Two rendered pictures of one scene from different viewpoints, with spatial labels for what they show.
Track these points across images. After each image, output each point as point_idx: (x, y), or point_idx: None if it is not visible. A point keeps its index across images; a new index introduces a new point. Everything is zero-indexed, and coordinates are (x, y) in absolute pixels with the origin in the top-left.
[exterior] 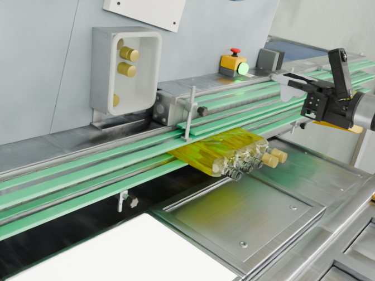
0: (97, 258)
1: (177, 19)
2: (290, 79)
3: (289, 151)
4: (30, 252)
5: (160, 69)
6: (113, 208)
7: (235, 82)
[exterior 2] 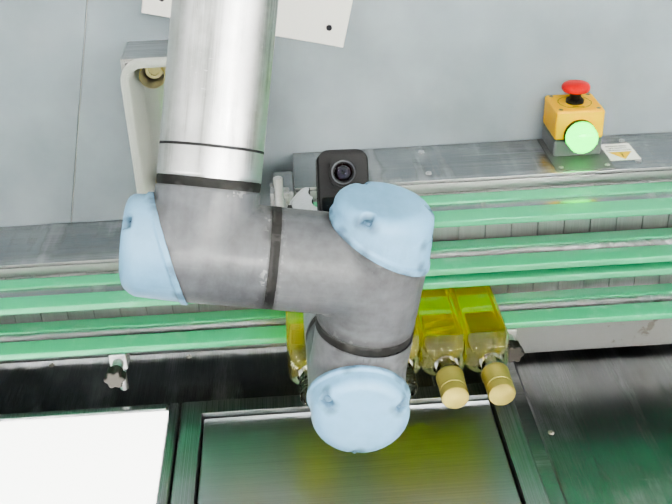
0: (7, 449)
1: (339, 18)
2: (293, 204)
3: None
4: None
5: (327, 123)
6: (163, 382)
7: (528, 172)
